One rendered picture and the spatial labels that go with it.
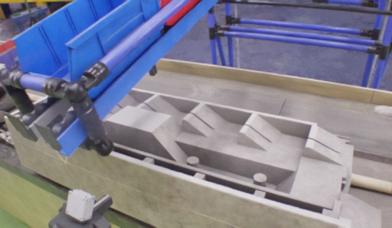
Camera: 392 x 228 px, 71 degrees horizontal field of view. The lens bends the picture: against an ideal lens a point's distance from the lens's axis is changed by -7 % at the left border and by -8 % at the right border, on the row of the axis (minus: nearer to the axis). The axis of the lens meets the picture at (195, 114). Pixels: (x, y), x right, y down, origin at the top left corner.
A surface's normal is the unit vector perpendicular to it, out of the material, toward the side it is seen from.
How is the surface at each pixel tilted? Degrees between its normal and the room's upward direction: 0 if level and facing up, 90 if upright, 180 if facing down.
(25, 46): 88
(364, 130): 0
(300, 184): 10
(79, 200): 50
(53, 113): 90
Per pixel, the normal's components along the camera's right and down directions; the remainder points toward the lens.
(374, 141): -0.11, -0.80
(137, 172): -0.46, 0.42
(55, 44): 0.88, 0.16
